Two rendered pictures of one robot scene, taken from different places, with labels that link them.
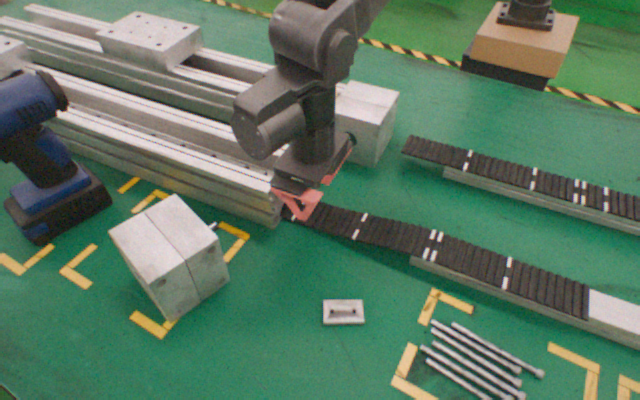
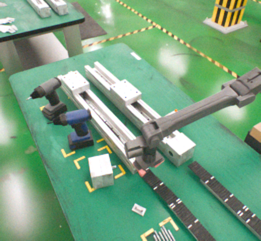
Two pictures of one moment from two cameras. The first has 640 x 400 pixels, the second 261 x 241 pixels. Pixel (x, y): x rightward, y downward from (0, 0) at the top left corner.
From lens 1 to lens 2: 0.57 m
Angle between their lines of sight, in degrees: 21
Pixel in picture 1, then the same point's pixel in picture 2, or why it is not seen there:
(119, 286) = (85, 172)
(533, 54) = not seen: outside the picture
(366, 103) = (180, 144)
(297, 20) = (146, 130)
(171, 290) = (96, 181)
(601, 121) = not seen: outside the picture
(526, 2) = not seen: outside the picture
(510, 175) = (220, 192)
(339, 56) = (153, 143)
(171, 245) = (100, 169)
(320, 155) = (148, 161)
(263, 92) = (132, 143)
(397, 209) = (175, 186)
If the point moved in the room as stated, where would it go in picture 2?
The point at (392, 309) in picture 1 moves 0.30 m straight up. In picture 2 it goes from (153, 216) to (159, 174)
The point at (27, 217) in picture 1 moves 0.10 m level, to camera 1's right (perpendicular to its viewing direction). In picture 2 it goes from (72, 142) to (88, 150)
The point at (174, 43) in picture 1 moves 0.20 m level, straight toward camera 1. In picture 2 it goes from (130, 98) to (124, 125)
